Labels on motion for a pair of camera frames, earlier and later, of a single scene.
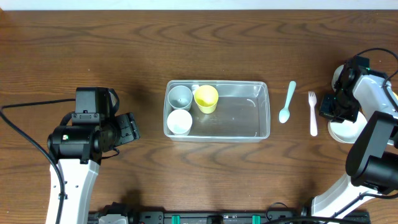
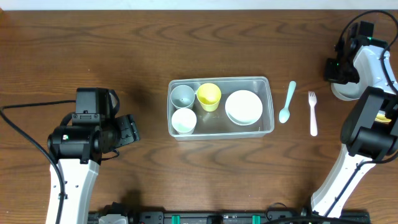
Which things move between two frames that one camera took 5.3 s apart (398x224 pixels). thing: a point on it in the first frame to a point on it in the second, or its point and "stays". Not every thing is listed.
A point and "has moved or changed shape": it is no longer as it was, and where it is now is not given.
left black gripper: (125, 128) stays
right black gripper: (334, 109) to (331, 71)
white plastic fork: (312, 99) stays
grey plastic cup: (180, 98) has moved or changed shape
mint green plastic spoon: (284, 113) stays
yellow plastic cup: (206, 98) has moved or changed shape
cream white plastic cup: (179, 122) has moved or changed shape
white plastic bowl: (347, 132) has moved or changed shape
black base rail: (273, 217) stays
